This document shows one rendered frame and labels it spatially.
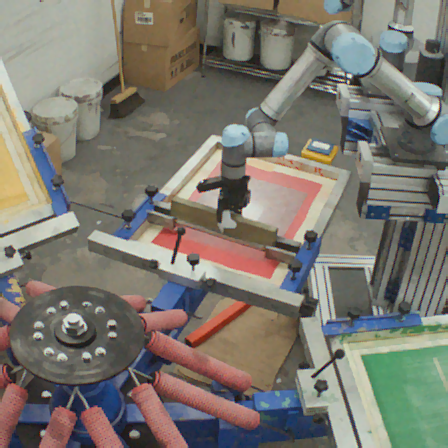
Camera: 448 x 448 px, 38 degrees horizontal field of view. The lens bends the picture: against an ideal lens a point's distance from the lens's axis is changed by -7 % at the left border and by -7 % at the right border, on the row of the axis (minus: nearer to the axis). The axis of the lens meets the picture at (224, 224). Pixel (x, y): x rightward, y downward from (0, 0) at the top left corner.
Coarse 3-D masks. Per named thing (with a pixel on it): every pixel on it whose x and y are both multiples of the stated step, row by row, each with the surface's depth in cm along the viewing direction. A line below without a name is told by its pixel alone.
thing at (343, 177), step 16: (208, 144) 269; (192, 160) 258; (272, 160) 266; (288, 160) 263; (304, 160) 263; (176, 176) 248; (336, 176) 259; (160, 192) 239; (176, 192) 245; (336, 192) 246; (144, 224) 225; (320, 224) 230; (128, 240) 217; (176, 256) 212
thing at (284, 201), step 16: (272, 176) 259; (288, 176) 260; (272, 192) 250; (288, 192) 251; (304, 192) 251; (256, 208) 241; (272, 208) 242; (288, 208) 242; (304, 208) 243; (272, 224) 234; (288, 224) 234; (224, 240) 225; (224, 256) 219; (240, 256) 219; (256, 256) 219; (256, 272) 213; (272, 272) 214
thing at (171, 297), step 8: (168, 288) 192; (176, 288) 192; (184, 288) 192; (160, 296) 189; (168, 296) 189; (176, 296) 189; (184, 296) 192; (152, 304) 186; (160, 304) 186; (168, 304) 186; (176, 304) 188
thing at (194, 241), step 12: (216, 168) 261; (252, 168) 263; (252, 180) 256; (264, 180) 256; (204, 192) 247; (216, 192) 248; (252, 192) 249; (204, 204) 241; (216, 204) 242; (168, 228) 229; (156, 240) 223; (168, 240) 224; (180, 240) 224; (192, 240) 224; (204, 240) 225; (216, 240) 225; (180, 252) 219; (192, 252) 219; (204, 252) 220
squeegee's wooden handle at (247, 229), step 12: (180, 204) 219; (192, 204) 219; (180, 216) 222; (192, 216) 220; (204, 216) 218; (216, 216) 216; (240, 216) 215; (216, 228) 219; (228, 228) 217; (240, 228) 215; (252, 228) 213; (264, 228) 211; (276, 228) 212; (252, 240) 216; (264, 240) 214
